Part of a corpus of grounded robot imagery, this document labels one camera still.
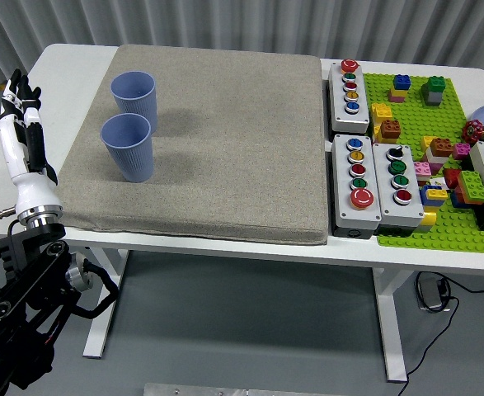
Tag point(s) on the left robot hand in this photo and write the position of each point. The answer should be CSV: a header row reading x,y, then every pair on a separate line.
x,y
29,189

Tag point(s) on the blue ribbed cup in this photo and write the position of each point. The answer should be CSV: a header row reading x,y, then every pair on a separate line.
x,y
128,152
136,101

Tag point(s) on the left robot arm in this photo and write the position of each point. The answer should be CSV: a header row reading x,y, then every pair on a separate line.
x,y
39,280

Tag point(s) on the white table leg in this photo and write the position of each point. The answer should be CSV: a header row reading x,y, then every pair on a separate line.
x,y
101,330
392,330

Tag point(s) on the grey-brown mat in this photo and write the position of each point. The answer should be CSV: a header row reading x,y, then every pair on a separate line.
x,y
225,144

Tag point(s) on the grey pleated curtain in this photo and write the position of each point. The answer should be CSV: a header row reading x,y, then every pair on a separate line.
x,y
225,20

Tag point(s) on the grey five-button control box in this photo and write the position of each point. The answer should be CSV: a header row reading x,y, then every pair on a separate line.
x,y
344,214
351,118

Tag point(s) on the grey four-button control box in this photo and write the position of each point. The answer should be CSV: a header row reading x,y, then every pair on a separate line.
x,y
394,214

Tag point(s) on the brown toy brick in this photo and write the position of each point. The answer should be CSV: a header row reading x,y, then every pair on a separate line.
x,y
440,147
390,129

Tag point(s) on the pink toy brick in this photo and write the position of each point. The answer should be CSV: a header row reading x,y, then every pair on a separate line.
x,y
422,168
396,99

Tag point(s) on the blue toy brick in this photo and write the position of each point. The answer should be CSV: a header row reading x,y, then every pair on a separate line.
x,y
424,200
402,81

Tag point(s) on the green brick baseplate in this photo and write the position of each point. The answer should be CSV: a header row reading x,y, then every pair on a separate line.
x,y
414,121

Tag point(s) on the yellow round toy brick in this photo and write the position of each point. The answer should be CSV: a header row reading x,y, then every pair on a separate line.
x,y
428,216

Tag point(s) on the white toy brick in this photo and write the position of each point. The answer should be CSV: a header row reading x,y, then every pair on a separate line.
x,y
436,159

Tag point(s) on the grey toy brick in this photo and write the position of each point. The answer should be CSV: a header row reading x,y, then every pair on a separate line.
x,y
433,98

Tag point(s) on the grey power adapter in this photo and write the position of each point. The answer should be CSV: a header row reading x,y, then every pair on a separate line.
x,y
430,293

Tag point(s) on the dark green toy brick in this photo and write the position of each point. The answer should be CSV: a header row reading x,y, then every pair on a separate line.
x,y
436,83

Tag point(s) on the red toy brick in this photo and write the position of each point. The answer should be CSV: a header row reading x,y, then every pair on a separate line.
x,y
452,178

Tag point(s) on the magenta toy brick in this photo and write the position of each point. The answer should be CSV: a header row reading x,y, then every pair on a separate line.
x,y
461,151

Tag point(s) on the lime green toy brick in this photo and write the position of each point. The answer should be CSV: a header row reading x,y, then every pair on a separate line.
x,y
473,185

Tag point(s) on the red round toy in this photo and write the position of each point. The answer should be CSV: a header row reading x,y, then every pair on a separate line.
x,y
472,132

